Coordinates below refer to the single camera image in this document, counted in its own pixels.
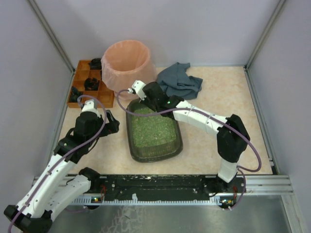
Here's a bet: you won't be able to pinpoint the blue grey cloth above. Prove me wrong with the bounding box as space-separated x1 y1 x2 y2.
156 62 203 100

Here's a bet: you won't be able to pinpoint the black object middle compartment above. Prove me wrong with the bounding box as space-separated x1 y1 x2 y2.
84 78 100 91

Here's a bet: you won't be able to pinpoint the dark green litter box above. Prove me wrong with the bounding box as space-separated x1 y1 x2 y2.
126 113 183 163

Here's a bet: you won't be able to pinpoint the black mounting base rail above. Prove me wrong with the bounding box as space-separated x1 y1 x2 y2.
86 175 245 202

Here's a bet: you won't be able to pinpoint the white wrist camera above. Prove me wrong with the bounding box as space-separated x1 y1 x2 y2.
81 100 101 117
127 80 146 100

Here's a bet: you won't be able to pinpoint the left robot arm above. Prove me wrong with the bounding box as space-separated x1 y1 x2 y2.
4 107 120 233

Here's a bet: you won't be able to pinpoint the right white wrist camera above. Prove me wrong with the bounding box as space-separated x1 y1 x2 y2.
127 80 146 100

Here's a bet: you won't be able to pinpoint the pink lined trash bin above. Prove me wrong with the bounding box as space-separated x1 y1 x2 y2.
101 40 157 95

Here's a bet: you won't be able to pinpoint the black object top compartment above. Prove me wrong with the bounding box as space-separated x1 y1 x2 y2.
88 58 102 70

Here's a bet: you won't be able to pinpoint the black object compartment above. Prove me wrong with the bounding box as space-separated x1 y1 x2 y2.
88 58 102 70
69 86 83 102
84 78 100 91

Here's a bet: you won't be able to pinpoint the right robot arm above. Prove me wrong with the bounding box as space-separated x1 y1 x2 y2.
136 81 250 183

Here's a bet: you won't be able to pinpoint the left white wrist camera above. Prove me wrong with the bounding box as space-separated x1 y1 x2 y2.
81 100 101 117

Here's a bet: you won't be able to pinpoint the green litter pellets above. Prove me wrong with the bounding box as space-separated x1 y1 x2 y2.
132 115 176 148

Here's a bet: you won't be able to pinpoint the orange compartment tray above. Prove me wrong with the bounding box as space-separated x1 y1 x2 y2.
67 58 114 109

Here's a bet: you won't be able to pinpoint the black object lower compartment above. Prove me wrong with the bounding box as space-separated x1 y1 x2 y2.
69 86 83 102

